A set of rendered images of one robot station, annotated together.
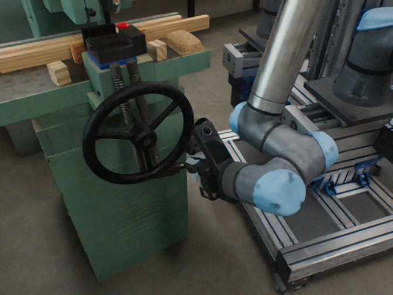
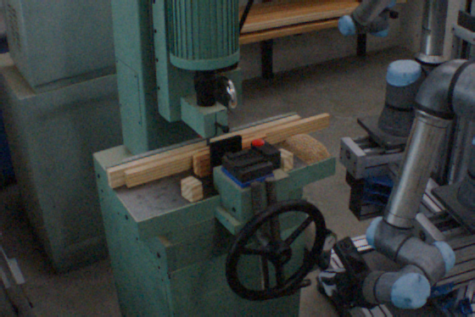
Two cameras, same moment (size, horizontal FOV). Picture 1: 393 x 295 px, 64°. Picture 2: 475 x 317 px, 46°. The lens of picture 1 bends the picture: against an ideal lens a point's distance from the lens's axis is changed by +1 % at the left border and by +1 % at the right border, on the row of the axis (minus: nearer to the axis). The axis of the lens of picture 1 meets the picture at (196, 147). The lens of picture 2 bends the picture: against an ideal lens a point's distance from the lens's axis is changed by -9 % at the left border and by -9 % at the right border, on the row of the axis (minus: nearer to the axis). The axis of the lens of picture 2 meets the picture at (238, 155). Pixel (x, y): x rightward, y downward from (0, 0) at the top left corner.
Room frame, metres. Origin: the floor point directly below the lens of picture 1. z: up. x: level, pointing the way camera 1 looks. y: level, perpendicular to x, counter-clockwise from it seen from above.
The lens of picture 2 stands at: (-0.54, 0.20, 1.72)
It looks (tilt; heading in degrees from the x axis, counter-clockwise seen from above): 29 degrees down; 1
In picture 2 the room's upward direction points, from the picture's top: 1 degrees counter-clockwise
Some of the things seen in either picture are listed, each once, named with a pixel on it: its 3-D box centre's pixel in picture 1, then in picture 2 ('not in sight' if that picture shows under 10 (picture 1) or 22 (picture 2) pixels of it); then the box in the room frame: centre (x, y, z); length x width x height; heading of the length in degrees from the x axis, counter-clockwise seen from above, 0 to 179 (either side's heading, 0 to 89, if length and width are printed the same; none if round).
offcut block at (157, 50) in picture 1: (157, 50); (282, 160); (0.86, 0.11, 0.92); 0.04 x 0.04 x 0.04; 45
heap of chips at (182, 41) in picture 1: (183, 38); (305, 143); (0.96, 0.04, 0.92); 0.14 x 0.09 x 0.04; 32
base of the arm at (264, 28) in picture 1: (276, 21); (399, 114); (1.27, -0.32, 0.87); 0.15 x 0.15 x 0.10
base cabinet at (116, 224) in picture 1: (110, 163); (198, 285); (0.99, 0.38, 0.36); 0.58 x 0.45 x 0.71; 32
